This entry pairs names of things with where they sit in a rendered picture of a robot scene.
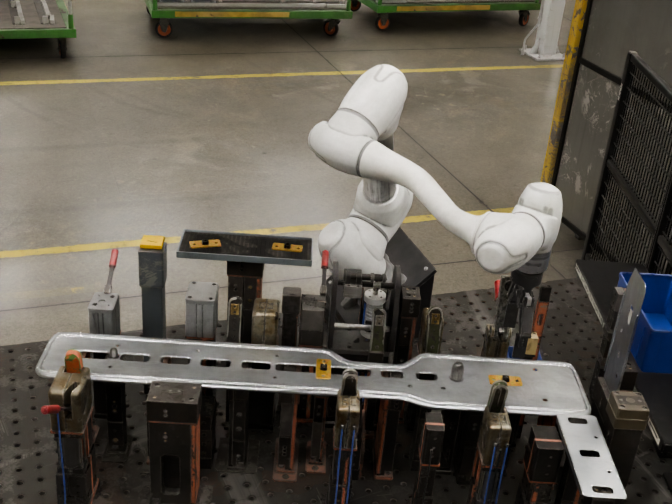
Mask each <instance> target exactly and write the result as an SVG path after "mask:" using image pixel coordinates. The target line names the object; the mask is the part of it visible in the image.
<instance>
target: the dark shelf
mask: <svg viewBox="0 0 672 504"><path fill-rule="evenodd" d="M574 267H575V269H576V272H577V274H578V276H579V278H580V280H581V282H582V284H583V287H584V289H585V291H586V293H587V295H589V296H588V297H589V299H590V302H591V304H592V306H593V308H594V310H595V312H596V315H597V317H598V319H599V321H600V323H601V325H602V327H603V326H604V324H607V322H606V321H607V317H608V313H609V309H610V305H611V299H612V295H613V291H614V287H617V285H618V281H619V273H620V272H633V271H634V269H635V268H637V270H638V272H639V273H649V272H648V271H647V269H646V267H645V266H644V264H639V263H624V262H610V261H595V260H580V259H576V261H575V266H574ZM628 361H633V362H634V364H635V366H636V369H637V371H638V376H637V379H636V383H635V386H634V390H633V392H640V393H642V395H643V397H644V399H645V402H646V404H647V406H648V408H649V410H650V412H649V416H648V421H647V424H648V426H649V428H650V431H651V433H652V435H653V437H654V439H655V441H656V443H657V446H658V447H659V450H660V452H662V453H672V374H669V373H651V372H642V371H641V370H640V368H639V366H638V364H637V363H636V361H635V359H634V357H633V355H632V353H631V351H630V353H629V357H628Z"/></svg>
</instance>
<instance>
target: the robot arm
mask: <svg viewBox="0 0 672 504"><path fill-rule="evenodd" d="M407 92H408V83H407V81H406V78H405V76H404V75H403V73H402V72H401V71H399V70H398V69H397V68H395V67H393V66H391V65H387V64H382V65H377V66H375V67H373V68H371V69H369V70H368V71H366V72H365V73H364V74H363V75H362V76H361V77H360V78H359V79H358V80H357V81H356V82H355V84H354V85H353V86H352V88H351V89H350V90H349V92H348V93H347V94H346V96H345V98H344V99H343V101H342V103H341V105H340V107H339V109H338V110H337V112H336V113H335V114H334V115H333V116H332V118H331V119H330V120H329V122H326V121H322V122H320V123H318V124H317V125H315V126H314V127H313V129H312V130H311V131H310V133H309V137H308V145H309V147H310V149H311V150H312V151H313V152H314V154H315V155H316V156H317V157H318V158H319V159H320V160H322V161H323V162H324V163H326V164H327V165H329V166H331V167H333V168H335V169H337V170H339V171H342V172H344V173H347V174H350V175H355V176H359V177H362V178H363V180H362V181H361V182H360V184H359V185H358V188H357V193H356V198H355V202H354V205H353V209H352V211H351V213H350V215H349V216H348V218H347V219H339V220H335V221H333V222H331V223H330V224H328V225H327V226H326V227H325V228H324V229H323V230H322V231H321V233H320V235H319V239H318V250H319V253H320V256H321V258H322V251H324V250H328V251H329V262H328V269H329V271H330V272H331V273H332V269H333V261H338V262H339V267H338V279H341V280H343V274H344V268H346V269H361V270H362V273H364V274H371V273H374V274H381V275H382V274H383V273H384V274H386V275H387V281H386V283H392V278H393V270H394V265H393V264H392V263H391V262H390V260H389V257H388V255H387V254H386V253H385V249H386V245H387V243H388V242H389V240H390V239H391V238H392V237H393V235H394V234H395V233H396V231H397V230H398V228H399V227H400V225H401V224H402V222H403V220H404V219H405V217H406V215H407V213H408V212H409V210H410V208H411V205H412V201H413V194H414V195H415V196H416V197H417V198H418V199H419V200H420V201H421V202H422V203H423V205H424V206H425V207H426V208H427V209H428V210H429V211H430V212H431V214H432V215H433V216H434V217H435V218H436V219H437V220H438V221H439V222H440V223H441V224H442V225H443V226H444V227H445V228H446V229H448V230H449V231H450V232H452V233H453V234H455V235H456V236H458V237H460V238H461V239H463V240H465V241H466V242H467V243H468V244H469V245H470V248H471V252H472V253H473V254H475V258H476V261H477V262H478V264H479V265H480V267H481V268H482V269H484V270H485V271H487V272H489V273H493V274H505V273H509V272H511V275H510V278H511V280H512V282H511V285H510V287H509V290H508V292H507V296H509V297H508V302H509V303H508V302H507V307H506V312H505V317H504V322H503V327H509V328H515V324H516V319H517V314H518V309H519V322H518V332H516V333H515V336H516V337H515V341H514V346H513V351H512V358H524V357H525V352H526V347H527V343H528V338H530V339H531V337H532V335H531V334H532V321H533V308H534V302H535V298H534V297H533V291H532V289H533V288H534V287H537V286H539V285H540V284H541V282H542V277H543V273H544V271H546V270H547V268H548V264H549V259H550V255H551V252H552V246H553V244H554V242H555V241H556V239H557V236H558V232H559V228H560V224H561V218H562V209H563V203H562V195H561V192H560V190H559V189H557V188H556V187H555V186H553V185H551V184H548V183H542V182H538V183H530V184H528V186H527V187H526V188H525V190H524V191H523V193H522V194H521V196H520V198H519V201H518V205H516V206H515V207H514V209H513V211H512V213H495V212H490V211H489V212H486V213H485V214H483V215H480V216H476V215H471V214H468V213H466V212H464V211H462V210H461V209H459V208H458V207H457V206H456V205H455V204H454V203H453V202H452V200H451V199H450V198H449V197H448V196H447V194H446V193H445V192H444V191H443V190H442V188H441V187H440V186H439V185H438V184H437V182H436V181H435V180H434V179H433V178H432V177H431V176H430V175H429V174H428V173H427V172H426V171H425V170H424V169H422V168H421V167H419V166H418V165H416V164H415V163H413V162H411V161H409V160H408V159H406V158H404V157H402V156H400V155H399V154H397V153H395V152H394V139H393V133H394V132H395V130H396V129H397V126H398V123H399V119H400V116H401V113H402V110H403V107H404V102H405V100H406V98H407ZM520 303H523V304H520Z"/></svg>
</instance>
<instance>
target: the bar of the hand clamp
mask: <svg viewBox="0 0 672 504"><path fill-rule="evenodd" d="M511 282H512V280H511V278H510V275H501V279H500V286H499V293H498V300H497V307H496V314H495V321H494V327H495V333H494V338H495V339H496V338H497V333H498V326H499V322H502V323H503V322H504V317H505V312H506V307H507V302H508V297H509V296H507V292H508V290H509V287H510V285H511ZM508 303H509V302H508ZM504 329H505V333H503V337H504V339H507V337H508V330H509V327H504Z"/></svg>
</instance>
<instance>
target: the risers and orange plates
mask: <svg viewBox="0 0 672 504"><path fill-rule="evenodd" d="M426 412H430V409H428V408H424V407H421V406H417V411H416V417H415V424H414V431H413V438H412V445H411V447H410V454H409V458H410V468H411V471H418V468H419V462H420V457H419V445H420V438H421V432H422V429H423V425H424V419H425V413H426ZM215 423H216V410H215V397H214V396H202V406H201V411H200V469H211V468H212V463H213V457H214V452H215V446H216V436H215ZM365 440H366V434H365V410H364V409H362V404H360V418H359V427H358V436H357V451H354V458H353V467H352V480H356V481H358V480H361V476H362V467H363V458H364V450H365Z"/></svg>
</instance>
